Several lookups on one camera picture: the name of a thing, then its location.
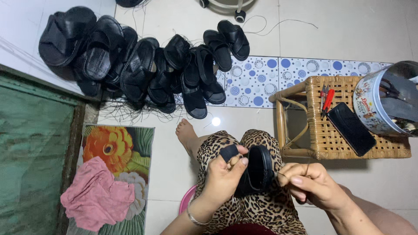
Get person's left hand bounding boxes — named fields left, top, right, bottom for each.
left=191, top=144, right=249, bottom=217

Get person's right hand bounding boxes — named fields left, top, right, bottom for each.
left=277, top=162, right=352, bottom=213

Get black leather sandal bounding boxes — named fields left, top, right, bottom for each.
left=233, top=144, right=275, bottom=198

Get black finger guard band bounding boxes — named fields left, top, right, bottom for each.
left=219, top=144, right=240, bottom=163

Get pink plastic stool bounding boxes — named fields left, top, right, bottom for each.
left=179, top=184, right=199, bottom=216

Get leopard print trousers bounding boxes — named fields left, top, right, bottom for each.
left=193, top=129, right=307, bottom=235

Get woven rattan stool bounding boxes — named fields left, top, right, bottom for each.
left=268, top=75, right=413, bottom=161

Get dark red shirt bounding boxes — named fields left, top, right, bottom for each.
left=216, top=223, right=279, bottom=235

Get person's bare foot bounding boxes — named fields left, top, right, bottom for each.
left=175, top=118, right=210, bottom=164

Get black smartphone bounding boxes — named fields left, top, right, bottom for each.
left=327, top=102, right=377, bottom=157

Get red thread snips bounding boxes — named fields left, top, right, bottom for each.
left=322, top=88, right=336, bottom=119

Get small metal snips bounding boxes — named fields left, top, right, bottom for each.
left=319, top=84, right=328, bottom=111

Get round printed metal tin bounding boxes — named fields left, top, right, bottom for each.
left=352, top=60, right=418, bottom=138

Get floral floor mat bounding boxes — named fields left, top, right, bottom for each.
left=66, top=125, right=155, bottom=235

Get loose black threads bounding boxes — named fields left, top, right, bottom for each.
left=97, top=95, right=185, bottom=126

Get pink cloth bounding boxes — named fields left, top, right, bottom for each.
left=60, top=156, right=136, bottom=232

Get pile of black sandals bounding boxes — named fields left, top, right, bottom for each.
left=38, top=6, right=251, bottom=120

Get long black thread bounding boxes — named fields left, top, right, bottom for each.
left=242, top=15, right=319, bottom=37

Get white wheeled fan base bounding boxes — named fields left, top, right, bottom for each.
left=199, top=0, right=257, bottom=24

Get green door panel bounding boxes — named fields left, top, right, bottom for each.
left=0, top=64, right=100, bottom=235

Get black round object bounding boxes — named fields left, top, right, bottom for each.
left=115, top=0, right=144, bottom=8

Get silver bracelet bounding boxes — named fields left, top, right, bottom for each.
left=186, top=198, right=213, bottom=227

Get black-handled scissors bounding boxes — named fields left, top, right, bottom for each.
left=378, top=78, right=401, bottom=99

